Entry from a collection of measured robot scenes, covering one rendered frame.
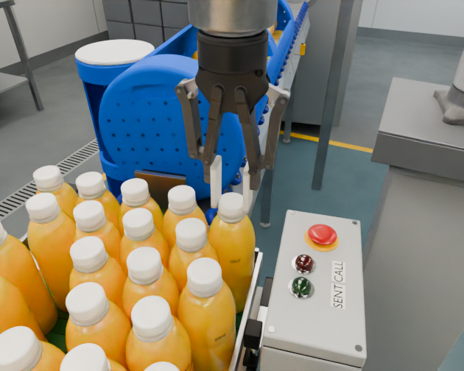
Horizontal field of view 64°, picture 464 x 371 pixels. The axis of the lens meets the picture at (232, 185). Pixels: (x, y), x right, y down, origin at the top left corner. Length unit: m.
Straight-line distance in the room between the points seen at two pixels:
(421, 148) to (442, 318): 0.57
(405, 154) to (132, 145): 0.55
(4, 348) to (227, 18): 0.37
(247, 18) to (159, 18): 4.20
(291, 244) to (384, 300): 0.77
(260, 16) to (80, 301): 0.33
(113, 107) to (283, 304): 0.47
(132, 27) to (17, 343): 4.52
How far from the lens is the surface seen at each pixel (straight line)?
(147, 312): 0.40
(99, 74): 1.38
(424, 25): 5.84
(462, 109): 0.96
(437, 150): 0.84
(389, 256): 1.09
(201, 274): 0.43
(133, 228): 0.50
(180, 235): 0.47
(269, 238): 2.06
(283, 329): 0.40
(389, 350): 1.40
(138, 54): 1.41
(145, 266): 0.44
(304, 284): 0.42
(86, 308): 0.42
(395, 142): 0.84
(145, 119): 0.70
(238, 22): 0.37
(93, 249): 0.48
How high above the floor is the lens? 1.44
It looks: 36 degrees down
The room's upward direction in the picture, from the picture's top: straight up
